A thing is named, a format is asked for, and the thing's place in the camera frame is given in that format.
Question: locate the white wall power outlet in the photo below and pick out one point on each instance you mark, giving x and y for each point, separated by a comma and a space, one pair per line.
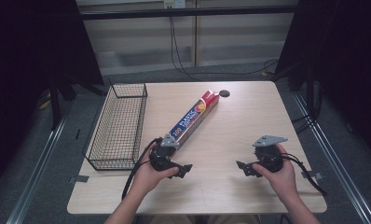
174, 3

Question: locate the person's legs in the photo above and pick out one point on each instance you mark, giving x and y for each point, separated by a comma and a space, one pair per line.
202, 219

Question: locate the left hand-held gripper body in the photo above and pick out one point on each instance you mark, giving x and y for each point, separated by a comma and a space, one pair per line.
162, 155

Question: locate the long plastic wrap box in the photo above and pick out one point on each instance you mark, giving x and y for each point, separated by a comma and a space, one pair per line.
193, 119

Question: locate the round black table grommet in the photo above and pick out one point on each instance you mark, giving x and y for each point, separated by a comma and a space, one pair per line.
224, 93

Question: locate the black horizontal bar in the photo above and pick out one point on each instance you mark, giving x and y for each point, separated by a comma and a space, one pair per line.
186, 13

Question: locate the person's left hand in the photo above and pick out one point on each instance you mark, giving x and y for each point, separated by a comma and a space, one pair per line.
149, 179

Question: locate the aluminium floor rail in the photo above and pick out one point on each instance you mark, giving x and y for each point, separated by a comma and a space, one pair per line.
332, 161
37, 174

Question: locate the person's right hand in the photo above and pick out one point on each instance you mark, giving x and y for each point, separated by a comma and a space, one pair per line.
280, 180

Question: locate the black metal stand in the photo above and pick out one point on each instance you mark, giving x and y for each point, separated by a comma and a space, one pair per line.
57, 102

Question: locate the black curtain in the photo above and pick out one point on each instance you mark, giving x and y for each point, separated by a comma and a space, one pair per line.
31, 62
345, 62

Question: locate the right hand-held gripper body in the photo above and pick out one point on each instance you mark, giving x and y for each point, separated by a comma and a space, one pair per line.
267, 154

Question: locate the grey tape piece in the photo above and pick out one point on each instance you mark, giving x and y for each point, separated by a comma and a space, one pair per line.
314, 175
79, 179

